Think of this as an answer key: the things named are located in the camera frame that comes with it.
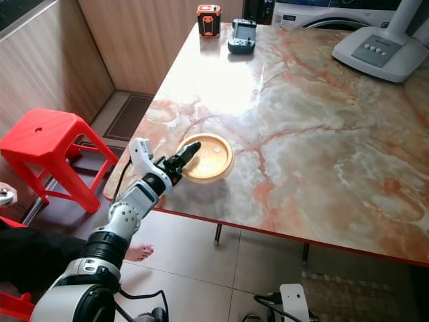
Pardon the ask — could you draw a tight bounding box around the round yellow plate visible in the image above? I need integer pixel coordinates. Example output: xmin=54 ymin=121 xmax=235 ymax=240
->
xmin=178 ymin=132 xmax=235 ymax=183

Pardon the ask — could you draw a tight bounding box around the white remote controller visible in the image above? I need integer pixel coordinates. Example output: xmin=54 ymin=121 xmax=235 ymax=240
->
xmin=0 ymin=190 xmax=18 ymax=207

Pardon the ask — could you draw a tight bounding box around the brown door mat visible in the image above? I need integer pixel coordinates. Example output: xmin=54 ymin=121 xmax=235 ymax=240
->
xmin=104 ymin=93 xmax=156 ymax=142

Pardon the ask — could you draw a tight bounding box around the person's bare foot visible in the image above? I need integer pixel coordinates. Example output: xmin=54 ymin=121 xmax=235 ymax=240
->
xmin=123 ymin=242 xmax=156 ymax=263

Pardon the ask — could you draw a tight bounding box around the black handheld game controller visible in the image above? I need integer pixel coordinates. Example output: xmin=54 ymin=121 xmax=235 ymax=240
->
xmin=227 ymin=18 xmax=258 ymax=55

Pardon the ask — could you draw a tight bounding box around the red plastic stool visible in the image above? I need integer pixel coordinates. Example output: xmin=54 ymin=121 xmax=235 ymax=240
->
xmin=0 ymin=108 xmax=119 ymax=214
xmin=0 ymin=290 xmax=36 ymax=322

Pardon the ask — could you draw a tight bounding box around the orange and black device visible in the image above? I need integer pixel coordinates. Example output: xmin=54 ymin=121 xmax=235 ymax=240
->
xmin=196 ymin=4 xmax=223 ymax=38

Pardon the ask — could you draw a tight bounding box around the person's leg in black trousers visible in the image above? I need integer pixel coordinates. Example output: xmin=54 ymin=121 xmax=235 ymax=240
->
xmin=0 ymin=220 xmax=89 ymax=296

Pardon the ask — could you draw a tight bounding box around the white washing machine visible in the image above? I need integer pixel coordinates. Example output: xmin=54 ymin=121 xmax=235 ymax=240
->
xmin=271 ymin=0 xmax=410 ymax=32

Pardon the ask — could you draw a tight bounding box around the patterned beige rug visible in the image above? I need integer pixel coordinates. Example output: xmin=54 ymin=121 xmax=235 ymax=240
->
xmin=302 ymin=268 xmax=418 ymax=322

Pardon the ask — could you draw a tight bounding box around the white lamp base with buttons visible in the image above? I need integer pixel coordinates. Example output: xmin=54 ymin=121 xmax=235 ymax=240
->
xmin=332 ymin=0 xmax=429 ymax=84

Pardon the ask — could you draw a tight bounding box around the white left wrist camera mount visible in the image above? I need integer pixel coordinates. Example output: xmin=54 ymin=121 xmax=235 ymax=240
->
xmin=129 ymin=138 xmax=154 ymax=176

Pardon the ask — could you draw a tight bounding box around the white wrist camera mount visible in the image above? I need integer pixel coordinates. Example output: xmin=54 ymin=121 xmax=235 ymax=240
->
xmin=129 ymin=138 xmax=154 ymax=176
xmin=280 ymin=283 xmax=310 ymax=322

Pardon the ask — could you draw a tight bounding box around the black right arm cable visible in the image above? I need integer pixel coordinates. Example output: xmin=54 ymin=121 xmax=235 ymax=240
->
xmin=253 ymin=292 xmax=284 ymax=322

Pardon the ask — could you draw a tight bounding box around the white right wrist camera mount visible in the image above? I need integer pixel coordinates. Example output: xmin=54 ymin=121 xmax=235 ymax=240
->
xmin=280 ymin=283 xmax=310 ymax=322

